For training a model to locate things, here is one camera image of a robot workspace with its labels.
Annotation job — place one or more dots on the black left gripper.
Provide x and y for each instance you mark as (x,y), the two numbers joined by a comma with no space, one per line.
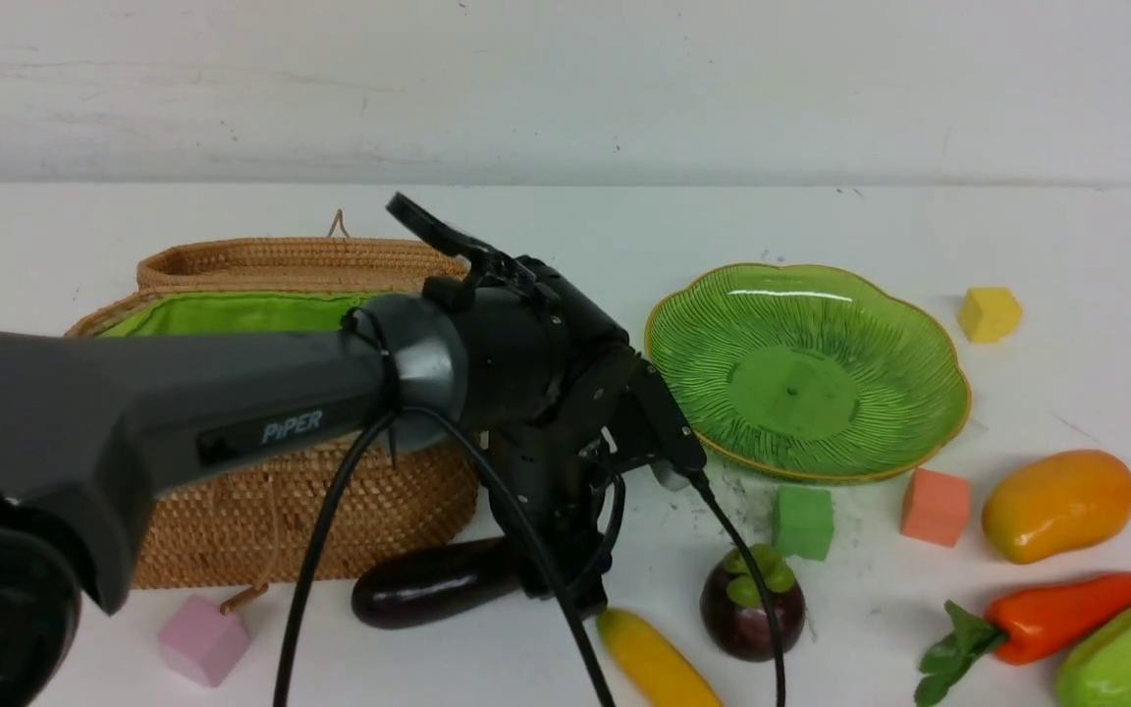
(569,406)

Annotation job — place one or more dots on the purple toy eggplant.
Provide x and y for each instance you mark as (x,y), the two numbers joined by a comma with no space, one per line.
(431,585)

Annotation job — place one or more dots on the dark purple toy mangosteen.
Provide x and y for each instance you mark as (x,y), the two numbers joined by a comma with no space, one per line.
(733,613)

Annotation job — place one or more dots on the yellow toy banana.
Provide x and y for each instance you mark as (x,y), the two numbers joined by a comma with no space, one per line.
(652,663)

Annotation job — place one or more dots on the orange yellow toy mango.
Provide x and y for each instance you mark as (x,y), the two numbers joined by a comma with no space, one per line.
(1066,502)

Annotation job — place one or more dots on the red orange toy pepper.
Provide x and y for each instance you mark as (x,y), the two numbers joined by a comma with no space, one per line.
(1023,627)

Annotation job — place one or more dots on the green leaf-shaped plate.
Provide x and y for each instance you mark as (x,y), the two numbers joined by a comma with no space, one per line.
(808,373)

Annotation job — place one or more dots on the green foam cube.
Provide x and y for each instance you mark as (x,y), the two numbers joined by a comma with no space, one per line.
(803,522)

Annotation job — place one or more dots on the woven wicker basket lid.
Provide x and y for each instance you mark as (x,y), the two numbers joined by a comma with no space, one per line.
(333,264)

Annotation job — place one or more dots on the woven wicker basket green lining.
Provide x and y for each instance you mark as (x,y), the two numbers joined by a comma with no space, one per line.
(251,527)

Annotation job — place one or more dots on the orange foam cube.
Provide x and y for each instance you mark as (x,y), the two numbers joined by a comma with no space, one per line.
(935,508)

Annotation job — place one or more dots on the yellow foam cube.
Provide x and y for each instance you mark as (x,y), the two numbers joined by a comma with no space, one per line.
(989,314)

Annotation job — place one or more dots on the pink foam cube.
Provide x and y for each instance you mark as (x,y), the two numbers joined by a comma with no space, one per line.
(202,643)

